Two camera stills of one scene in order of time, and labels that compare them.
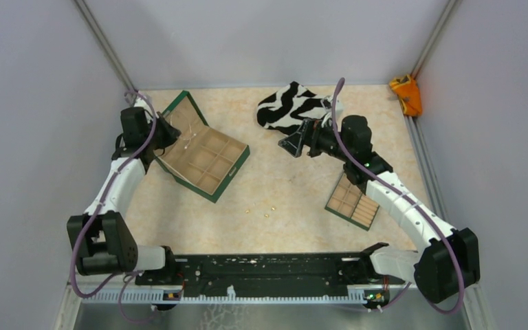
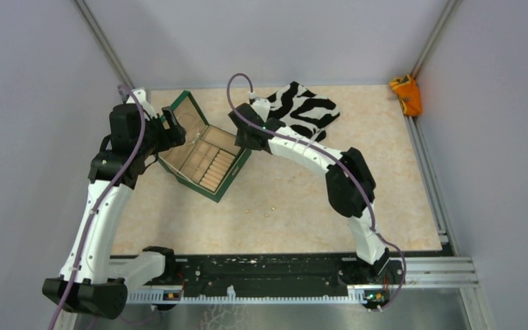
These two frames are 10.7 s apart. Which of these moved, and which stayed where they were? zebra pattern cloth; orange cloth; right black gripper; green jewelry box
Moved: right black gripper
Stayed: zebra pattern cloth; orange cloth; green jewelry box
